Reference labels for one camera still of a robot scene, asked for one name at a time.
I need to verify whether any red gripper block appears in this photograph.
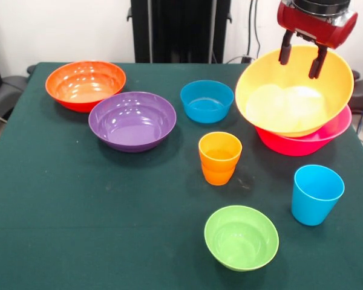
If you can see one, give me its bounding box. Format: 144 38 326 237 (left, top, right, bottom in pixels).
276 1 359 80

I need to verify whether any large orange plastic bowl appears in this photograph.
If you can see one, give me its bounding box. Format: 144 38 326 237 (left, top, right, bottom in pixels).
235 45 355 138

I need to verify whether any pale yellow-green plastic cup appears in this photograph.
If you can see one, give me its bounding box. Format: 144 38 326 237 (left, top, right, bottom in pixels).
246 83 300 133

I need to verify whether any orange plastic cup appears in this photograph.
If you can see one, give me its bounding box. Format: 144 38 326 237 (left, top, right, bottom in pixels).
198 131 243 173
201 163 238 186

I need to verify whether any large pink plastic bowl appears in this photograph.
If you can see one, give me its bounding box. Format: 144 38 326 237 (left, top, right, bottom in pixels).
253 105 353 157

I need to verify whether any small blue plastic bowl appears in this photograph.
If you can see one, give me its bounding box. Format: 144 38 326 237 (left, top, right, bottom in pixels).
180 79 235 124

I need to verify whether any blue plastic cup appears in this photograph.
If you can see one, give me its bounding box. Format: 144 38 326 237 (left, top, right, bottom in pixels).
291 164 345 227

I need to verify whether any purple plastic bowl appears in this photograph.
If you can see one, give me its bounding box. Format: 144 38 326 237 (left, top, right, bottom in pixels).
88 91 177 153

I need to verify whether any small green plastic bowl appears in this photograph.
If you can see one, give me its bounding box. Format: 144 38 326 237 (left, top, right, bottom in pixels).
203 205 280 272

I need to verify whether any red plastic bowl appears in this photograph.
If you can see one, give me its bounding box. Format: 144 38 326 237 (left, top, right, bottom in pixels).
45 60 128 114

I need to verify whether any dark green table cloth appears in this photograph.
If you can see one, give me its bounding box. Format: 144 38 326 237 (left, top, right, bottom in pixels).
0 62 363 290

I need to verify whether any black wall cable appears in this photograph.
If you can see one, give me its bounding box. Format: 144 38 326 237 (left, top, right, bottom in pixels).
226 0 261 64

